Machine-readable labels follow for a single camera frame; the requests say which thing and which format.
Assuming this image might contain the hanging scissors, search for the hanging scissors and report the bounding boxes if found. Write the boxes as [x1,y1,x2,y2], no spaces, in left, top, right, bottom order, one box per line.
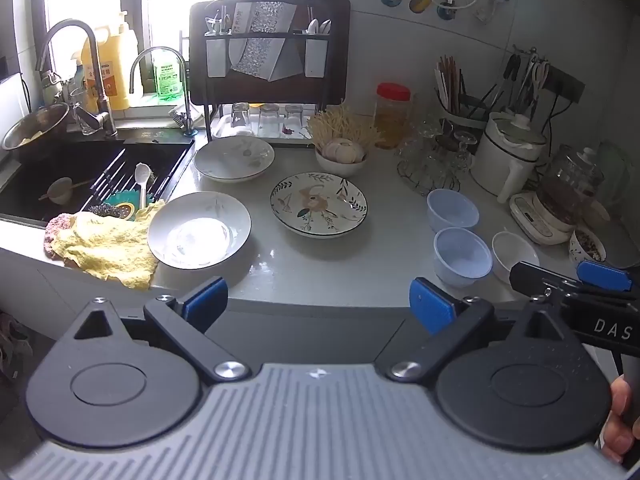
[529,57,551,92]

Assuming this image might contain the patterned bowl with dark grains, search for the patterned bowl with dark grains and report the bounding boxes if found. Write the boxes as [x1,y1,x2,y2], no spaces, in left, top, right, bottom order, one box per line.
[569,225,609,264]

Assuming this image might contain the large white plate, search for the large white plate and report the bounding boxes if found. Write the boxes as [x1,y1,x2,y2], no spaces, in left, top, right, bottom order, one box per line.
[146,191,252,269]

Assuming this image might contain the clear glass tumbler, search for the clear glass tumbler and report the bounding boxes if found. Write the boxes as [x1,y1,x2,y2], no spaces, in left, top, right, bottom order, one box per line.
[258,104,280,137]
[231,102,253,132]
[283,104,306,137]

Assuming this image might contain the white bowl with garlic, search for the white bowl with garlic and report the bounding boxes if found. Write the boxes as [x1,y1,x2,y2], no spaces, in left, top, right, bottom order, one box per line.
[315,147,370,178]

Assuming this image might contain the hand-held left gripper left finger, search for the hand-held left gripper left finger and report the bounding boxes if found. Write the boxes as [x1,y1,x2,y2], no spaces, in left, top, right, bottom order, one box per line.
[74,276,251,381]

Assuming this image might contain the small chrome faucet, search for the small chrome faucet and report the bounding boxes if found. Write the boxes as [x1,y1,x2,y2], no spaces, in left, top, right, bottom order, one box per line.
[129,46,198,137]

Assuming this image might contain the plain white bowl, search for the plain white bowl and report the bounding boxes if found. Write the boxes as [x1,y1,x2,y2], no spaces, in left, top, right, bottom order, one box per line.
[491,231,541,286]

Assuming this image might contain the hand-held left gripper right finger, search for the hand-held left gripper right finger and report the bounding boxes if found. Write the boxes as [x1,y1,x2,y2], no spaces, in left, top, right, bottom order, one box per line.
[375,277,583,380]

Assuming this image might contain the white plate with faint flower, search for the white plate with faint flower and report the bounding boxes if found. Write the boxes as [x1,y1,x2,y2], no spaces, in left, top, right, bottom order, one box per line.
[193,136,276,183]

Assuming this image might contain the pink scrub cloth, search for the pink scrub cloth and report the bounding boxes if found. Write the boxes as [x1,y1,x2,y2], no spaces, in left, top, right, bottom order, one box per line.
[44,213,76,261]

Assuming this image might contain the group of clear glass cups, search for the group of clear glass cups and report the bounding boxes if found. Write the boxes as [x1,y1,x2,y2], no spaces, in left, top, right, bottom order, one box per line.
[397,120,476,192]

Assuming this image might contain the black kitchen sink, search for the black kitchen sink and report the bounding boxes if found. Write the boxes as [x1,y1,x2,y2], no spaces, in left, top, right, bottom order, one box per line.
[0,132,196,228]

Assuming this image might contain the silver patterned cloth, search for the silver patterned cloth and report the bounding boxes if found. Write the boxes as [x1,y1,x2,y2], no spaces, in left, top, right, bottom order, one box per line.
[227,0,297,82]

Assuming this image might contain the pale blue bowl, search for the pale blue bowl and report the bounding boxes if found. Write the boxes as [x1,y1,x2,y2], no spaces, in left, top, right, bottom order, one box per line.
[433,227,493,288]
[426,188,480,233]

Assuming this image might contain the stainless steel bowl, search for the stainless steel bowl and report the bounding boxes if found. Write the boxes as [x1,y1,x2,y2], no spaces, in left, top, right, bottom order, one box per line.
[0,102,71,152]

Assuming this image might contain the white rack cup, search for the white rack cup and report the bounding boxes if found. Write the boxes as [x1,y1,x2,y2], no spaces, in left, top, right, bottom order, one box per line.
[304,37,329,79]
[206,37,229,79]

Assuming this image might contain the white utensil holder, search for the white utensil holder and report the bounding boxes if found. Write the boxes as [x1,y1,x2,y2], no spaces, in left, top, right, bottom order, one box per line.
[439,91,492,134]

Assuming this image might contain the wooden ladle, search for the wooden ladle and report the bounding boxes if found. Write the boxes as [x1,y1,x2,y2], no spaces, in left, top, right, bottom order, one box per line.
[39,176,94,206]

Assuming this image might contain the clear jar with red lid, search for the clear jar with red lid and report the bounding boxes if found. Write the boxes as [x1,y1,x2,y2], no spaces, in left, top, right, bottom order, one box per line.
[375,82,412,150]

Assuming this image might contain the bundle of chopsticks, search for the bundle of chopsticks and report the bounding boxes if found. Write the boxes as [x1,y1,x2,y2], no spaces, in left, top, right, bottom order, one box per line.
[435,55,467,113]

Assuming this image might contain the green liquid bottle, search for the green liquid bottle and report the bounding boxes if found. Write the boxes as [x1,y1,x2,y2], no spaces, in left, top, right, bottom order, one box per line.
[152,47,187,101]

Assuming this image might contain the window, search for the window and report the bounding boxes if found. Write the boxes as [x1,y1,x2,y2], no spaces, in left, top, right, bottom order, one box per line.
[42,0,251,107]

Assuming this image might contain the yellow detergent bottle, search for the yellow detergent bottle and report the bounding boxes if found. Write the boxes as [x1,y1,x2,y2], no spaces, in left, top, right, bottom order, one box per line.
[82,10,139,111]

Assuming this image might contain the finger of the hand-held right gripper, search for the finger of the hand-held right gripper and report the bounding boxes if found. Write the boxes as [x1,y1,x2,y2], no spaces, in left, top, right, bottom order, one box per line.
[576,260,633,292]
[509,260,576,302]

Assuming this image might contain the black dish rack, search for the black dish rack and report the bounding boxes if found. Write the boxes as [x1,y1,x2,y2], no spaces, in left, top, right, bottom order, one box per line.
[189,0,351,142]

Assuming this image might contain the white spoon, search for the white spoon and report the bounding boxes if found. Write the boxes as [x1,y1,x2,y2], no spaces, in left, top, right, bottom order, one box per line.
[134,162,151,209]

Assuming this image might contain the white drain tray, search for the white drain tray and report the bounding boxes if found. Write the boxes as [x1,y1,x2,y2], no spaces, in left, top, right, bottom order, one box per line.
[210,112,321,147]

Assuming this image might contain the cream kettle base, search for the cream kettle base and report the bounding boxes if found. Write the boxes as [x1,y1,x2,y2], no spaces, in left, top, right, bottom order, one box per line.
[509,191,577,246]

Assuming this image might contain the chrome tall faucet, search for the chrome tall faucet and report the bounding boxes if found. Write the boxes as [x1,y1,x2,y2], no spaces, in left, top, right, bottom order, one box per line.
[35,19,118,138]

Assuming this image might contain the glass kettle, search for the glass kettle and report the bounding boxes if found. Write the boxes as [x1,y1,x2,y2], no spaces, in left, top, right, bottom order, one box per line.
[539,145,605,226]

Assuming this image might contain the black roll-up sink rack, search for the black roll-up sink rack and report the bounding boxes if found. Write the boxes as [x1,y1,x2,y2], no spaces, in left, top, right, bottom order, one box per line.
[82,147,174,216]

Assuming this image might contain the garlic bulbs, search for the garlic bulbs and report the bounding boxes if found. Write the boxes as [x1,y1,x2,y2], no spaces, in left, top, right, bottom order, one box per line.
[322,137,366,164]

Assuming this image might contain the bundle of dried noodles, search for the bundle of dried noodles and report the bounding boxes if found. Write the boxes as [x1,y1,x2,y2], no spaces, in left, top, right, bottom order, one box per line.
[306,105,384,153]

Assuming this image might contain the person's right hand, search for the person's right hand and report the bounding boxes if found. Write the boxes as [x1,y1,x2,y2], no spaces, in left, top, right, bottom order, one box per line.
[601,376,640,464]

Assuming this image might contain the floral patterned plate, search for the floral patterned plate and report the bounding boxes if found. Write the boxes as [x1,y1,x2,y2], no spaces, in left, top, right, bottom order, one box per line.
[270,172,368,239]

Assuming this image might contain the black wall rail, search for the black wall rail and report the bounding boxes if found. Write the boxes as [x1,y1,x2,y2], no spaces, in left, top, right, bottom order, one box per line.
[510,46,586,102]

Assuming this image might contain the yellow dish cloth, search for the yellow dish cloth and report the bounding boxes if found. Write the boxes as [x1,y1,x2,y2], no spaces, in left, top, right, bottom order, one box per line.
[50,200,166,291]

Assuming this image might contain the white electric pot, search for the white electric pot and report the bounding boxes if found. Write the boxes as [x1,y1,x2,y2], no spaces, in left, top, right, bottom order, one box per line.
[470,112,549,205]

